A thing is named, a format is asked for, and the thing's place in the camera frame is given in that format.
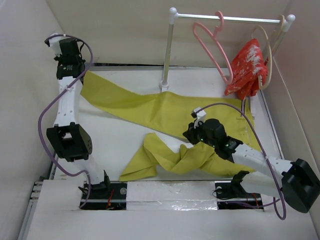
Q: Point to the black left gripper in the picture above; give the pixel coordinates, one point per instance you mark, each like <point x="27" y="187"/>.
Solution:
<point x="59" y="58"/>

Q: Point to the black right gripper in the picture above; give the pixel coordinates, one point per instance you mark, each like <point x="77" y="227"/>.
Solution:
<point x="190" y="134"/>

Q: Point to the yellow trousers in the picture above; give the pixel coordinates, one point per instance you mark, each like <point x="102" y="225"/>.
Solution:
<point x="170" y="113"/>

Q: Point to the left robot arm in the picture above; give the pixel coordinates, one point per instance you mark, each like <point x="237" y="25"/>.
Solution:
<point x="68" y="138"/>

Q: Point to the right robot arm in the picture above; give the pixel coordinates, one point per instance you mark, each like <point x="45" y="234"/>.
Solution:
<point x="295" y="181"/>

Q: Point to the beige wooden hanger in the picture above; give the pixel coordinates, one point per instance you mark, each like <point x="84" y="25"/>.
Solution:
<point x="268" y="60"/>

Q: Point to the silver tape strip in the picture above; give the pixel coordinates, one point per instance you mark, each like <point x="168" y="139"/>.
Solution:
<point x="171" y="196"/>

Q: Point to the red patterned garment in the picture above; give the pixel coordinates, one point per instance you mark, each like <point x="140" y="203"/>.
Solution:
<point x="248" y="67"/>

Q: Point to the white clothes rack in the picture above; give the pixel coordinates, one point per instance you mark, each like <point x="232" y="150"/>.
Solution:
<point x="275" y="41"/>

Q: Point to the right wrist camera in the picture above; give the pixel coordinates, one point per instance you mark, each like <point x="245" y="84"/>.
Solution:
<point x="199" y="116"/>

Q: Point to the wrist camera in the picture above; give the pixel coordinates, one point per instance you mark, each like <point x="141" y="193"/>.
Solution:
<point x="53" y="42"/>
<point x="199" y="116"/>

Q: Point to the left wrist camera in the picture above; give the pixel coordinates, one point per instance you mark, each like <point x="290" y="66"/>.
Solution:
<point x="53" y="42"/>

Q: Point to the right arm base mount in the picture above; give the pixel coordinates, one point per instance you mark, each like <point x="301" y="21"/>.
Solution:
<point x="230" y="194"/>

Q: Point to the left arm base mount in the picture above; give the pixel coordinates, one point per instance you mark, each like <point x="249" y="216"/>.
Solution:
<point x="113" y="200"/>

